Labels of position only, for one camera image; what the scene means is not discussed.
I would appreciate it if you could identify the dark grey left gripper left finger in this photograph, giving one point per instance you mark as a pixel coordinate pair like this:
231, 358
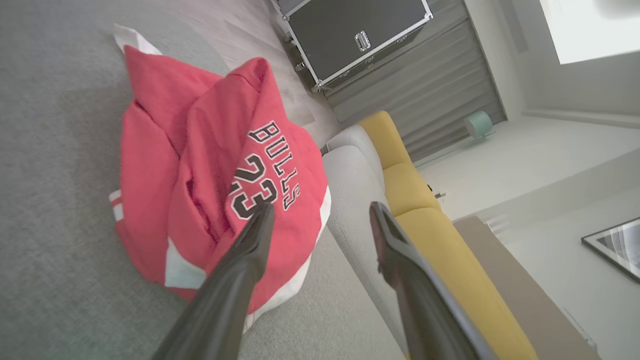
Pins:
225, 290

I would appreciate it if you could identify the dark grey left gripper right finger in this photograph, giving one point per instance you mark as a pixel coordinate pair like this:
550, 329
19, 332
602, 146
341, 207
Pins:
425, 300

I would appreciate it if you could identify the red Bulls basketball jersey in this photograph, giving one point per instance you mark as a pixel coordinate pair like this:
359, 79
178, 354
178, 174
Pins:
200, 150

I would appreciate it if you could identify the beige ledge behind sofa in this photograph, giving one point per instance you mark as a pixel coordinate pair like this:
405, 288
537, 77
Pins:
530, 295

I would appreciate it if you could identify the mint green round lamp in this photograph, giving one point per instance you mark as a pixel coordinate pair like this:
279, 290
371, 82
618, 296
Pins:
479, 124

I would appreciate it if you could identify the grey fabric sofa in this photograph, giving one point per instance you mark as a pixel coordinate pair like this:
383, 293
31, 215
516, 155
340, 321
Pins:
50, 200

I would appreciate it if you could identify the grey pleated curtain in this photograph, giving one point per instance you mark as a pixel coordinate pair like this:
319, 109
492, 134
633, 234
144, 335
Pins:
430, 85

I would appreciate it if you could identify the black aluminium-edged flight case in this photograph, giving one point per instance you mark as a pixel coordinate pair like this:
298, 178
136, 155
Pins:
350, 30

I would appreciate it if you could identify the black framed wall picture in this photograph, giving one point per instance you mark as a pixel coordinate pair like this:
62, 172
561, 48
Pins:
617, 247

